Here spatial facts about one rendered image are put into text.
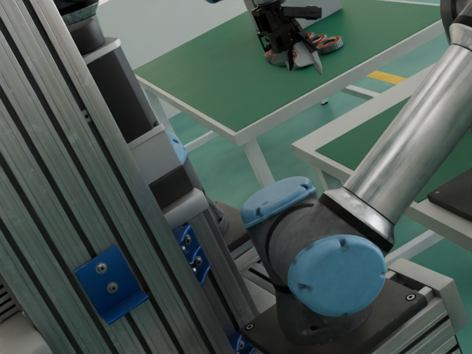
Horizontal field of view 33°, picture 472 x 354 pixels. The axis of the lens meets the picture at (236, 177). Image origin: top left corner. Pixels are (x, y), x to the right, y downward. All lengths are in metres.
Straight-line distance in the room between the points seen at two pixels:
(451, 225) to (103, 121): 1.01
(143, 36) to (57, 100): 4.97
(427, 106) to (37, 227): 0.57
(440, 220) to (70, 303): 1.03
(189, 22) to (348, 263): 5.26
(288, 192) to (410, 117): 0.21
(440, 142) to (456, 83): 0.08
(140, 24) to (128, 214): 4.92
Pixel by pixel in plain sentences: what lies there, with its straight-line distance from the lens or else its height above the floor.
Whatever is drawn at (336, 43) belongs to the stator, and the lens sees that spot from 3.47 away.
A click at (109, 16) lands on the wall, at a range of 6.05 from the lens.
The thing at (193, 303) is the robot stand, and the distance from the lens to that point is 1.30.
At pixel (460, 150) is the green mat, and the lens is 2.26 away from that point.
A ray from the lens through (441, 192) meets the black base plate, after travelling 2.04.
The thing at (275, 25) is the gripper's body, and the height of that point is 1.30.
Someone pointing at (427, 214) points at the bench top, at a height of 0.75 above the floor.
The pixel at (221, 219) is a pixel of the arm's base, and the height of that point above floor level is 1.06.
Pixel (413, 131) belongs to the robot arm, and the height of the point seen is 1.32.
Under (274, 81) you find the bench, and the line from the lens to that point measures 3.40.
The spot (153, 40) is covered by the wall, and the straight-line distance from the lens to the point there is 6.14.
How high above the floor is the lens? 1.74
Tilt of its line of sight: 22 degrees down
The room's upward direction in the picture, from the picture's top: 25 degrees counter-clockwise
